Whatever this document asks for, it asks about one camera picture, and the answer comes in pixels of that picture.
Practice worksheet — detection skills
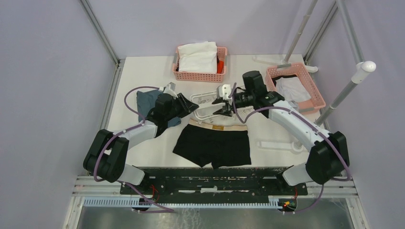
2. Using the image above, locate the pink basket with underwear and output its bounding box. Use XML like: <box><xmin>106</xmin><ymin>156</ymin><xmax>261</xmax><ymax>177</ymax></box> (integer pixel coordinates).
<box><xmin>265</xmin><ymin>62</ymin><xmax>326</xmax><ymax>114</ymax></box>

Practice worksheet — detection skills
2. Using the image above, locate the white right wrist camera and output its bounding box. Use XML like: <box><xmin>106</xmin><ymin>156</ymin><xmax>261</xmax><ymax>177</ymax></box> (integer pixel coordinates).
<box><xmin>216</xmin><ymin>84</ymin><xmax>234</xmax><ymax>98</ymax></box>

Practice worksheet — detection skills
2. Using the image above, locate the black underwear beige waistband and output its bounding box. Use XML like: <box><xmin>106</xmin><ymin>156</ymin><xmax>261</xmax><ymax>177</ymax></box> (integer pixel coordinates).
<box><xmin>173</xmin><ymin>119</ymin><xmax>252</xmax><ymax>169</ymax></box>

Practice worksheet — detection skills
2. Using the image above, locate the metal drying rack stand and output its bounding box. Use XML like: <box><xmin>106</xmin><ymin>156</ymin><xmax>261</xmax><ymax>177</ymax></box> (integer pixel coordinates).
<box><xmin>253</xmin><ymin>0</ymin><xmax>377</xmax><ymax>155</ymax></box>

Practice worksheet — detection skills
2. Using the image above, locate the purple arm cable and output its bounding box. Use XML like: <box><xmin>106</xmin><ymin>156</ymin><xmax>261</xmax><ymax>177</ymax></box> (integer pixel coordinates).
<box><xmin>93</xmin><ymin>86</ymin><xmax>175</xmax><ymax>214</ymax></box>
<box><xmin>231</xmin><ymin>83</ymin><xmax>352</xmax><ymax>214</ymax></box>

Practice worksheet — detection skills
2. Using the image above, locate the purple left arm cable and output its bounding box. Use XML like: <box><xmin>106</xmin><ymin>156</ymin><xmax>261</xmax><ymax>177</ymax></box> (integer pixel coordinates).
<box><xmin>93</xmin><ymin>86</ymin><xmax>175</xmax><ymax>214</ymax></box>

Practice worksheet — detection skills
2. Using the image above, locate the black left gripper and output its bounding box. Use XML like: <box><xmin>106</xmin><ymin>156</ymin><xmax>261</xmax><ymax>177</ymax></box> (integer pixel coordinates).
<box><xmin>165</xmin><ymin>93</ymin><xmax>199</xmax><ymax>121</ymax></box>

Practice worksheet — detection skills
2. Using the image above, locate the white crumpled cloth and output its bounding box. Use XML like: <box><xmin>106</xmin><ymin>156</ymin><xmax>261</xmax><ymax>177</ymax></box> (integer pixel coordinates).
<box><xmin>178</xmin><ymin>42</ymin><xmax>217</xmax><ymax>73</ymax></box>

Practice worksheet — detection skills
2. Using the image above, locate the folded blue-grey cloth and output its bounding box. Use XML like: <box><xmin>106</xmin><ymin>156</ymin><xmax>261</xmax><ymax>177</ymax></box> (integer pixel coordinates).
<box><xmin>136</xmin><ymin>90</ymin><xmax>181</xmax><ymax>127</ymax></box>

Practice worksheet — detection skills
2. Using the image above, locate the white clip hanger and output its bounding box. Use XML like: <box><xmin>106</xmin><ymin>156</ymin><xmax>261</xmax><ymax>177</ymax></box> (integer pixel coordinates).
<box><xmin>190</xmin><ymin>86</ymin><xmax>243</xmax><ymax>121</ymax></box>

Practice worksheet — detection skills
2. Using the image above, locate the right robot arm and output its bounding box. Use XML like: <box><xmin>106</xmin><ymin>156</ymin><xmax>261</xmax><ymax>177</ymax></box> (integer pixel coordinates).
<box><xmin>214</xmin><ymin>71</ymin><xmax>352</xmax><ymax>195</ymax></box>

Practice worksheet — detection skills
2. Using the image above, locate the light grey underwear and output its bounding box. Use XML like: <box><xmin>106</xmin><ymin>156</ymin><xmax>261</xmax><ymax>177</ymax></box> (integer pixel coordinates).
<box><xmin>275</xmin><ymin>76</ymin><xmax>311</xmax><ymax>103</ymax></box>

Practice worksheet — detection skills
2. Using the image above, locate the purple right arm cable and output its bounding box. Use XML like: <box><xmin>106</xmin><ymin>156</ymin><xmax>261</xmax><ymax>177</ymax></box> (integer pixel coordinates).
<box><xmin>231</xmin><ymin>83</ymin><xmax>352</xmax><ymax>214</ymax></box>

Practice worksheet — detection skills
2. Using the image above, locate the pink basket with white cloth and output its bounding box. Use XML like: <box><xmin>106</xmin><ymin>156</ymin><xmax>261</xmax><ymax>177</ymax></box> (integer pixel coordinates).
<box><xmin>172</xmin><ymin>46</ymin><xmax>228</xmax><ymax>83</ymax></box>

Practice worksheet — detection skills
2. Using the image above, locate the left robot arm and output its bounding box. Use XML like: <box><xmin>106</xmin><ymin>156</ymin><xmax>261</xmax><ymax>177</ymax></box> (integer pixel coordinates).
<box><xmin>83</xmin><ymin>93</ymin><xmax>199</xmax><ymax>194</ymax></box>

